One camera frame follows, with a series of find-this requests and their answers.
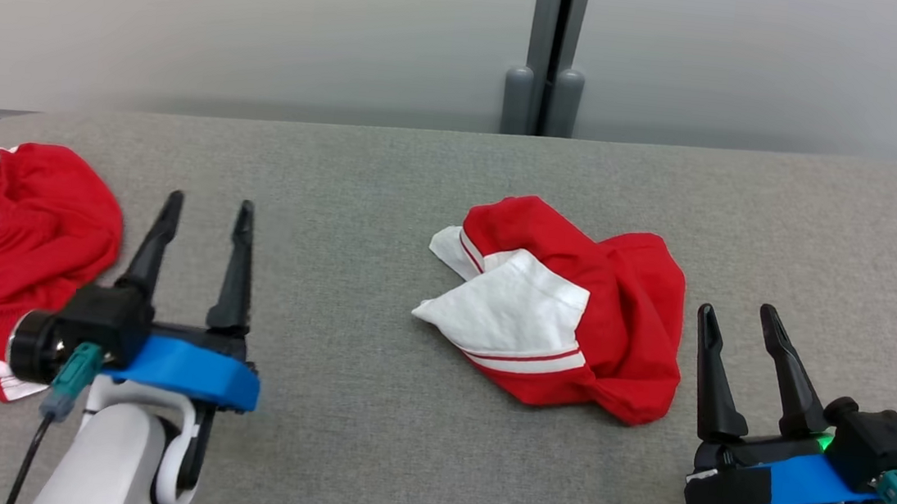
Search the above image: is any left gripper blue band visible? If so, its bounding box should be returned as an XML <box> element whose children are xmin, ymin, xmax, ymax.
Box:
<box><xmin>93</xmin><ymin>186</ymin><xmax>279</xmax><ymax>497</ymax></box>

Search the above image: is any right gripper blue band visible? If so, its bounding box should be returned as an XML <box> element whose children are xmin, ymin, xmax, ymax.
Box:
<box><xmin>679</xmin><ymin>297</ymin><xmax>897</xmax><ymax>504</ymax></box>

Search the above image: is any red white numbered jersey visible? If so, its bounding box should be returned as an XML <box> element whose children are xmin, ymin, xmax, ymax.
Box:
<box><xmin>403</xmin><ymin>185</ymin><xmax>698</xmax><ymax>430</ymax></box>

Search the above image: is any red shorts white stripe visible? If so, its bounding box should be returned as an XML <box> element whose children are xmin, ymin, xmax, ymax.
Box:
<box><xmin>0</xmin><ymin>139</ymin><xmax>131</xmax><ymax>411</ymax></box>

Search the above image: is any left cable teal connector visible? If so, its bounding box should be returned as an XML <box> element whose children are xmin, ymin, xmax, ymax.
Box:
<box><xmin>5</xmin><ymin>336</ymin><xmax>105</xmax><ymax>504</ymax></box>

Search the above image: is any grey partition post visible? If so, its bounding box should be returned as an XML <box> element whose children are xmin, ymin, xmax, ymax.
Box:
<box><xmin>500</xmin><ymin>0</ymin><xmax>594</xmax><ymax>141</ymax></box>

